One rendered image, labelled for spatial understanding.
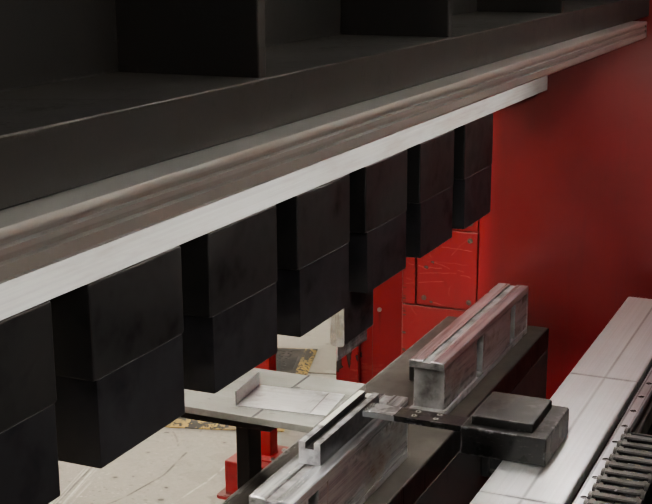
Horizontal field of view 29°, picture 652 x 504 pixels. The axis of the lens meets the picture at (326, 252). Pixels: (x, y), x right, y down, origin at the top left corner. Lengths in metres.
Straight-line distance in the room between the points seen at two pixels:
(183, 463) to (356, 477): 2.42
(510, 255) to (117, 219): 1.83
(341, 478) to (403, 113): 0.67
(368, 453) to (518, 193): 0.89
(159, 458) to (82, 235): 3.47
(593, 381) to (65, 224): 1.32
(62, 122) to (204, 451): 3.50
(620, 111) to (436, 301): 0.54
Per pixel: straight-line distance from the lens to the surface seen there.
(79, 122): 0.71
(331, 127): 0.95
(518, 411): 1.62
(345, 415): 1.71
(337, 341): 1.64
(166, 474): 4.01
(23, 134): 0.67
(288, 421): 1.66
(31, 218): 0.64
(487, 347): 2.21
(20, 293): 0.98
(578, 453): 1.63
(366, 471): 1.72
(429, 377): 2.01
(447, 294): 2.55
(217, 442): 4.23
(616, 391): 1.85
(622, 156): 2.40
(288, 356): 5.01
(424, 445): 1.92
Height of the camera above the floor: 1.61
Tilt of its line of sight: 14 degrees down
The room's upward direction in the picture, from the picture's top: straight up
